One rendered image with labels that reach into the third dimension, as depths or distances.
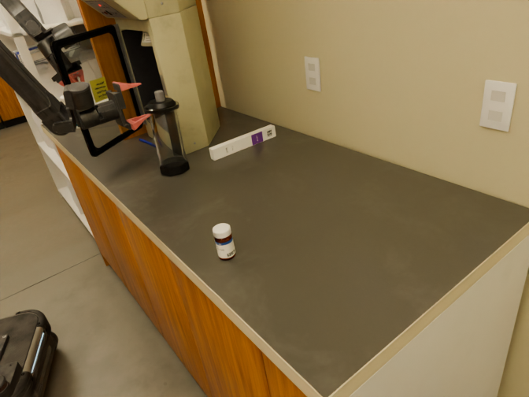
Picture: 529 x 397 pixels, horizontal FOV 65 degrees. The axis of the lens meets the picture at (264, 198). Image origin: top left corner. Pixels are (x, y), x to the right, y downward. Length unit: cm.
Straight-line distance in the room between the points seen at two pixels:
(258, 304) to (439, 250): 41
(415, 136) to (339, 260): 51
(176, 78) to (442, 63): 84
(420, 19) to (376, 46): 16
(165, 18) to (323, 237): 87
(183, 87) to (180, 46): 13
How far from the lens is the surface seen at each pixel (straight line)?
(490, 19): 112
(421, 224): 105
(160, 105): 135
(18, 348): 215
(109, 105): 131
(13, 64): 125
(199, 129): 157
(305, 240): 100
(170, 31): 148
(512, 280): 119
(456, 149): 123
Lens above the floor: 154
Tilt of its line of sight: 30 degrees down
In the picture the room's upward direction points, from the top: 9 degrees counter-clockwise
